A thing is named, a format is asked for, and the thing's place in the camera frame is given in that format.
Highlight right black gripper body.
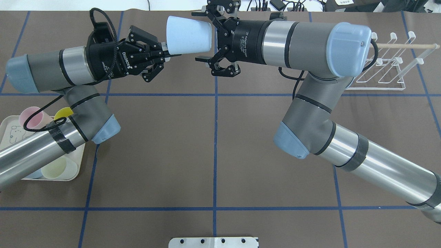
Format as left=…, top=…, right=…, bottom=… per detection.
left=214, top=17, right=268, bottom=64

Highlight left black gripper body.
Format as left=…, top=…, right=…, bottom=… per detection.
left=85, top=41, right=138, bottom=81

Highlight light blue cup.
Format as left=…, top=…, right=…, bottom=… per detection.
left=166, top=16, right=213, bottom=55

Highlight pink cup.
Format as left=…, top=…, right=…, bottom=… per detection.
left=18, top=106, right=53, bottom=129

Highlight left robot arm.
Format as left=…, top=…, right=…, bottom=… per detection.
left=0, top=22, right=171, bottom=190

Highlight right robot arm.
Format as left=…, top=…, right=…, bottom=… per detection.
left=192, top=0, right=440, bottom=224

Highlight yellow cup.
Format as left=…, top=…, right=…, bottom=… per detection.
left=53, top=107, right=73, bottom=120

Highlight cream white cup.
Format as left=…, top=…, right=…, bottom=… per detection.
left=41, top=156, right=78, bottom=180

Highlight blue cup back row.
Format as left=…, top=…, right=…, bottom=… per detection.
left=23, top=170, right=42, bottom=179

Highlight wooden rack dowel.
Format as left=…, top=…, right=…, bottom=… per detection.
left=377, top=43, right=440, bottom=49

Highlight black power adapter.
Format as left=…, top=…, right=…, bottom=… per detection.
left=269, top=0, right=290, bottom=11

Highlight cream plastic tray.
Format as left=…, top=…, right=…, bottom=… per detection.
left=0, top=115, right=85, bottom=182

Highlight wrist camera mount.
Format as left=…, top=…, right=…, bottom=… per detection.
left=87, top=22, right=116, bottom=46

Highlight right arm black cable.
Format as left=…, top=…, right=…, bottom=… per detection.
left=278, top=38, right=379, bottom=102

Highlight white wire cup rack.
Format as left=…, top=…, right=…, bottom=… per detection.
left=346, top=31, right=439, bottom=91

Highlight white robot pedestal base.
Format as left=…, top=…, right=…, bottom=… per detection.
left=168, top=237, right=259, bottom=248

